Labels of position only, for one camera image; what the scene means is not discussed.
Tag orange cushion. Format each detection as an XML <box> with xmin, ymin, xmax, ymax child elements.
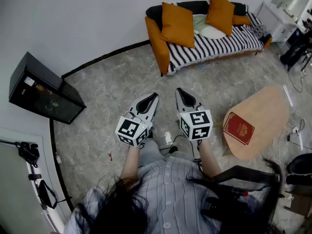
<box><xmin>205</xmin><ymin>0</ymin><xmax>235</xmax><ymax>38</ymax></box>
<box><xmin>159</xmin><ymin>1</ymin><xmax>195</xmax><ymax>49</ymax></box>

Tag black round bin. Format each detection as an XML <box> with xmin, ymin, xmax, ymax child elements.
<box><xmin>285</xmin><ymin>153</ymin><xmax>312</xmax><ymax>186</ymax></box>

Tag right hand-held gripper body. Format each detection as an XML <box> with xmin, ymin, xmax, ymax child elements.
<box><xmin>178</xmin><ymin>103</ymin><xmax>214</xmax><ymax>141</ymax></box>

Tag oval wooden coffee table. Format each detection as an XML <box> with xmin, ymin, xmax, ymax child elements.
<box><xmin>213</xmin><ymin>85</ymin><xmax>291</xmax><ymax>160</ymax></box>

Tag light green and white pillow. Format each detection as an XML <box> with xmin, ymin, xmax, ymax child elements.
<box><xmin>192</xmin><ymin>14</ymin><xmax>227</xmax><ymax>39</ymax></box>

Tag white cabinet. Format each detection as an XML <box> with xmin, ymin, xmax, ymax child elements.
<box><xmin>254</xmin><ymin>0</ymin><xmax>305</xmax><ymax>43</ymax></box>

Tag small orange bolster pillow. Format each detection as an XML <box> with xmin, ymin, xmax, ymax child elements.
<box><xmin>231</xmin><ymin>15</ymin><xmax>252</xmax><ymax>26</ymax></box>

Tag person's striped light blue shirt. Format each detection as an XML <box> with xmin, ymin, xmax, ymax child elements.
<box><xmin>63</xmin><ymin>156</ymin><xmax>276</xmax><ymax>234</ymax></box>

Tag black glass cabinet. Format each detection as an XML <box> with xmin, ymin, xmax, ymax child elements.
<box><xmin>9</xmin><ymin>52</ymin><xmax>87</xmax><ymax>125</ymax></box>

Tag person's right forearm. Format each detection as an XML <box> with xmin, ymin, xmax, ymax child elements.
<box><xmin>197</xmin><ymin>138</ymin><xmax>222</xmax><ymax>180</ymax></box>

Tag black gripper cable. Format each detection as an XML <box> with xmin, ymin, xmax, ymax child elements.
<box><xmin>158</xmin><ymin>135</ymin><xmax>208</xmax><ymax>177</ymax></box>

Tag black strap pouch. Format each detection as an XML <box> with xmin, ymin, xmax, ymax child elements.
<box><xmin>36</xmin><ymin>179</ymin><xmax>59</xmax><ymax>210</ymax></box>

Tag black camera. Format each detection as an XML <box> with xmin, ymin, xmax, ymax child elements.
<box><xmin>15</xmin><ymin>141</ymin><xmax>40</xmax><ymax>168</ymax></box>

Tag red book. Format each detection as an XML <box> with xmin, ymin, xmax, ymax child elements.
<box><xmin>222</xmin><ymin>112</ymin><xmax>255</xmax><ymax>146</ymax></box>

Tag person's left forearm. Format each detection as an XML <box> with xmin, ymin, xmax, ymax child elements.
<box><xmin>119</xmin><ymin>144</ymin><xmax>141</xmax><ymax>187</ymax></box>

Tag person's grey trousers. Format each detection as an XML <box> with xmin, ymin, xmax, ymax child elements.
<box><xmin>138</xmin><ymin>130</ymin><xmax>198</xmax><ymax>167</ymax></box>

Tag dark wooden furniture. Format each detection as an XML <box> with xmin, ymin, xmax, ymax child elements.
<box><xmin>284</xmin><ymin>185</ymin><xmax>312</xmax><ymax>219</ymax></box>

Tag orange sofa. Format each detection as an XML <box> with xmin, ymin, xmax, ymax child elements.
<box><xmin>144</xmin><ymin>0</ymin><xmax>273</xmax><ymax>77</ymax></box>

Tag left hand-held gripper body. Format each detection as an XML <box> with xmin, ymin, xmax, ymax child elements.
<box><xmin>115</xmin><ymin>111</ymin><xmax>154</xmax><ymax>147</ymax></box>

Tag grey striped plush toy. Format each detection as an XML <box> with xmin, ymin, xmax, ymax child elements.
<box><xmin>251</xmin><ymin>23</ymin><xmax>267</xmax><ymax>39</ymax></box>

